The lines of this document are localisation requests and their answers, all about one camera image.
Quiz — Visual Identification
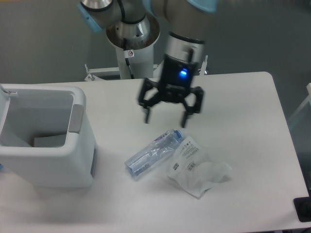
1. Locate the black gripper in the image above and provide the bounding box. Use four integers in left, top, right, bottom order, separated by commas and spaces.
137, 53, 205, 129

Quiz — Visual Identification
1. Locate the white plastic trash can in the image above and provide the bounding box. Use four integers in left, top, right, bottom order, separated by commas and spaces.
0, 84, 97, 188

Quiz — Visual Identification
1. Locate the white trash can lid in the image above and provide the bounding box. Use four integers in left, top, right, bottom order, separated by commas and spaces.
0, 84, 18, 135

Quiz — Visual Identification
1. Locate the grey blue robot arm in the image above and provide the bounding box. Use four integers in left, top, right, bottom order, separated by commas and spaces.
78, 0, 218, 127

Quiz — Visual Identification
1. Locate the crushed clear plastic bottle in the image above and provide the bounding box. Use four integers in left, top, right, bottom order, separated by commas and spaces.
124, 128, 188, 179

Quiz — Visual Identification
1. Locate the crumpled white plastic bag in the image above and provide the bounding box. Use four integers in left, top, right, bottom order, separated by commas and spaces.
167, 136, 232, 199

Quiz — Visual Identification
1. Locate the black device at table edge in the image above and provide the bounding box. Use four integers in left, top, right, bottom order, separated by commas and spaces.
293, 197, 311, 222

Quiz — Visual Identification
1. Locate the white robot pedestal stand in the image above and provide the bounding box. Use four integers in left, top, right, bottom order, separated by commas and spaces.
83, 12, 207, 79

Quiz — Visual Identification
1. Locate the black cable on pedestal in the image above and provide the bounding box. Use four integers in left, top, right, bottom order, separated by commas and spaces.
122, 37, 136, 80

